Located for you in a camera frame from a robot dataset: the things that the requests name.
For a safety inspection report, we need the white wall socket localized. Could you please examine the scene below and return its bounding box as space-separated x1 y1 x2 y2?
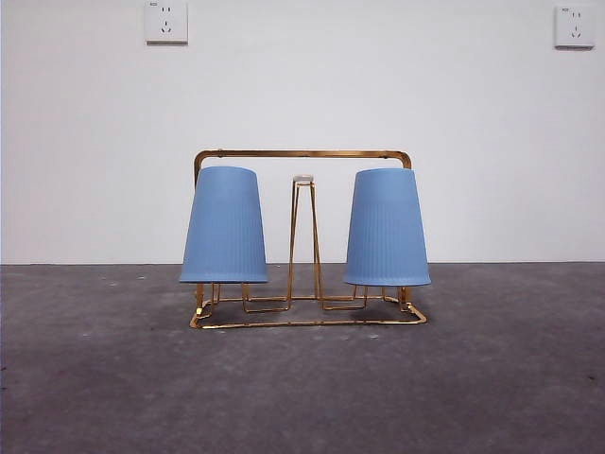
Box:
554 5 596 49
144 1 189 46

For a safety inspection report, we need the blue ribbed cup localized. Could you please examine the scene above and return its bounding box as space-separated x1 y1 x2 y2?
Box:
342 166 432 288
179 165 269 285

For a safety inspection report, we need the gold wire cup rack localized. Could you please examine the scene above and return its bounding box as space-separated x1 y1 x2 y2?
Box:
187 148 429 331

